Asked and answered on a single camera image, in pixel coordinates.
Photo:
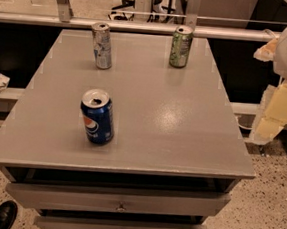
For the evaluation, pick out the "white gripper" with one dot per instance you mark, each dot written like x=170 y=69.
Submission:
x=272 y=112

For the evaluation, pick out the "blue pepsi can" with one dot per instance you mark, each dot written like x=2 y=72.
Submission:
x=97 y=109

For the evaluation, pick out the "green soda can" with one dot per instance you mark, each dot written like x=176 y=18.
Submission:
x=181 y=44

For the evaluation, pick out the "silver redbull can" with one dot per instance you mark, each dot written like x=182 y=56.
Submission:
x=102 y=45

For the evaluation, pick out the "grey drawer cabinet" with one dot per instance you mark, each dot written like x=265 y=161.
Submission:
x=174 y=129

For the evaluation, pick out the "black office chair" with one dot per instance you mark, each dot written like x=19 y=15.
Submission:
x=143 y=11

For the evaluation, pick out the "metal railing bar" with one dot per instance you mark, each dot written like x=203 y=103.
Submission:
x=149 y=28

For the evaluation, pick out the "upper grey drawer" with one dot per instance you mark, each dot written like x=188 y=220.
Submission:
x=102 y=199

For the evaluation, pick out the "black shoe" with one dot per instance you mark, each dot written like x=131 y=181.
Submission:
x=8 y=214

